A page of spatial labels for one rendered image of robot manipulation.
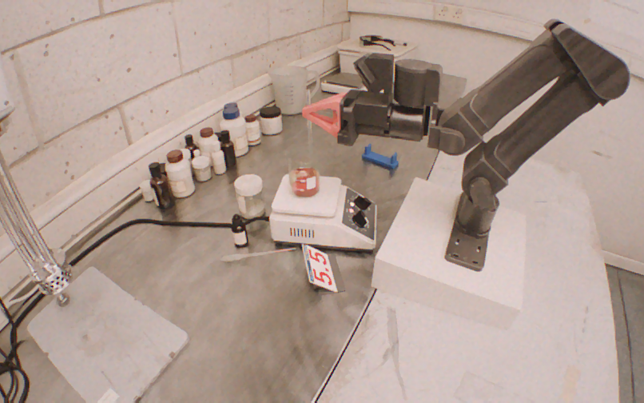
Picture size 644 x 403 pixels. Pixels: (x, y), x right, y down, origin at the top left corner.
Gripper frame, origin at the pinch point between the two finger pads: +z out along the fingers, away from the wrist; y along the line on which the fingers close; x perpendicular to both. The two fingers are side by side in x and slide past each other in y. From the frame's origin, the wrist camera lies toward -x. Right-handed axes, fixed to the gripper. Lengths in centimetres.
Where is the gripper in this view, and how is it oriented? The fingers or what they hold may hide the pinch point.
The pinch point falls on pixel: (307, 112)
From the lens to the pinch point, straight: 61.1
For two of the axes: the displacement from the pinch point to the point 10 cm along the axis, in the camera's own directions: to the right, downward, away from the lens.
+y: -3.2, 5.6, -7.6
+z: -9.5, -1.6, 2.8
